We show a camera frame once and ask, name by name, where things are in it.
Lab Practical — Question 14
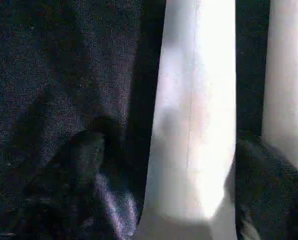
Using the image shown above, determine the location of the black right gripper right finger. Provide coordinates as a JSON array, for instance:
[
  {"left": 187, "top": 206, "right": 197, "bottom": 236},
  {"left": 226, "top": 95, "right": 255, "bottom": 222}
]
[{"left": 223, "top": 136, "right": 298, "bottom": 240}]

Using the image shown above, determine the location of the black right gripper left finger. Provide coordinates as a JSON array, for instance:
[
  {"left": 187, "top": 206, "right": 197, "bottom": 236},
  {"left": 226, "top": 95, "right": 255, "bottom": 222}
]
[{"left": 13, "top": 128, "right": 108, "bottom": 240}]

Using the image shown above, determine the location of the white plastic table leg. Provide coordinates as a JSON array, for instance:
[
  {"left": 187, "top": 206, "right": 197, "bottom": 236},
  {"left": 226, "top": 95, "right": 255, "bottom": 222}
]
[
  {"left": 136, "top": 0, "right": 237, "bottom": 240},
  {"left": 260, "top": 0, "right": 298, "bottom": 179}
]

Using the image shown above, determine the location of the black plastic mat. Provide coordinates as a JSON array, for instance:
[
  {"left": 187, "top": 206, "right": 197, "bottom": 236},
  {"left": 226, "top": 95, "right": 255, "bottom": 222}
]
[{"left": 0, "top": 0, "right": 298, "bottom": 240}]

